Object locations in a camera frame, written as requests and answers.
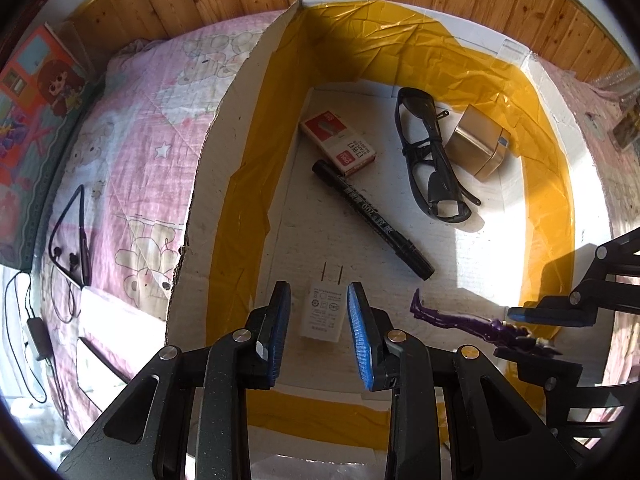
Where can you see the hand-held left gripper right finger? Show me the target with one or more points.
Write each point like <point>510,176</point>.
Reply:
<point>359,340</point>

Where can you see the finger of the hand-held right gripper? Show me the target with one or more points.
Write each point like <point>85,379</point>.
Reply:
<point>550,316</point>
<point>550,370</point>

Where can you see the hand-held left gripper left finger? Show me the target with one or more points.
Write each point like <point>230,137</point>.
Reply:
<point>277,330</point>

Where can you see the white plug adapter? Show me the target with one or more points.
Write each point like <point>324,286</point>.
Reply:
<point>322,310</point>

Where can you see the white foam box yellow tape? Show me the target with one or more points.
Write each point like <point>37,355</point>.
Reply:
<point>490,255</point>

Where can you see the purple toy figure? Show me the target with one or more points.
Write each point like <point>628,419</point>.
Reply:
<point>450,320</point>

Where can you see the black marker pen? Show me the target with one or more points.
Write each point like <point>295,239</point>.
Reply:
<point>370,217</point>

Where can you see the black glasses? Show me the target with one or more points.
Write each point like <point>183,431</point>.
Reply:
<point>440,180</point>

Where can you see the red white staples box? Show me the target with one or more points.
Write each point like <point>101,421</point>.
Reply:
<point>335,142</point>

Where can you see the gold box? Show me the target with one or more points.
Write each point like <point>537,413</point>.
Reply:
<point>472,135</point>

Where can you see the black hair pin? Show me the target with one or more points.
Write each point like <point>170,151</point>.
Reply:
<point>442,114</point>

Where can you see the white flat device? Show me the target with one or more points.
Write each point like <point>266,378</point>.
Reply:
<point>115,325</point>

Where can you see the black neckband earphones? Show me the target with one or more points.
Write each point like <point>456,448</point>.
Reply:
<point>82,260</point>

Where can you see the pink printed quilt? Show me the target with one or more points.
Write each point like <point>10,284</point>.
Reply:
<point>140,160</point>

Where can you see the grey power adapter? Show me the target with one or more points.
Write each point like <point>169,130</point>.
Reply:
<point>39,340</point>

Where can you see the bubble wrap sheet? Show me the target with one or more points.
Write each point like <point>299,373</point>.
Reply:
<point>617,82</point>

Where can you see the cartoon picture book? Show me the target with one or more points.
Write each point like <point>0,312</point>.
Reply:
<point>40,90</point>

